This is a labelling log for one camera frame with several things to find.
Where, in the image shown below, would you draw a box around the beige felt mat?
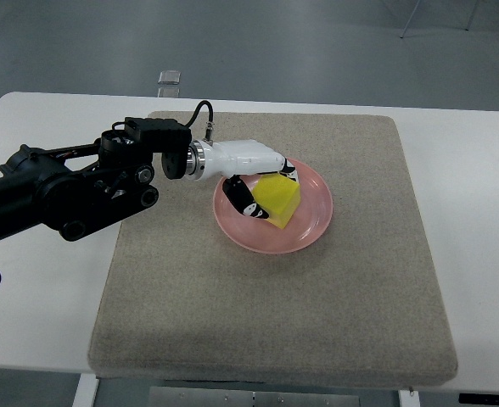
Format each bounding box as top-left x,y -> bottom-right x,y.
87,113 -> 458,388

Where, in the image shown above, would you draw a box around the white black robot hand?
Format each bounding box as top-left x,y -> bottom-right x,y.
185,140 -> 299,220

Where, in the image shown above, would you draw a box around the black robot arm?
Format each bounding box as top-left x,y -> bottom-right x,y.
0,117 -> 192,242

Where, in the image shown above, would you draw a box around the metal chair legs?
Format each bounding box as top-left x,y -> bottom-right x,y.
399,1 -> 499,39

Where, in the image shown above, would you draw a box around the yellow foam block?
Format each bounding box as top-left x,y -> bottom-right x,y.
252,173 -> 301,229

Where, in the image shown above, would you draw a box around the white table leg left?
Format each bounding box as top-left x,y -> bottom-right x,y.
72,374 -> 99,407

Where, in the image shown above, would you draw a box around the clear floor socket cover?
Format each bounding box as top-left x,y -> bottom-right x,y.
158,70 -> 181,98

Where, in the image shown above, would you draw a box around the pink plate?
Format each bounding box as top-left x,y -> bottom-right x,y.
213,159 -> 334,254

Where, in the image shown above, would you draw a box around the white table leg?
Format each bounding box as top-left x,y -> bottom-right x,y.
72,374 -> 99,407
398,390 -> 421,407

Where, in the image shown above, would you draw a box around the white table leg right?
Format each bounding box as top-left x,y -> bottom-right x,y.
398,390 -> 421,407

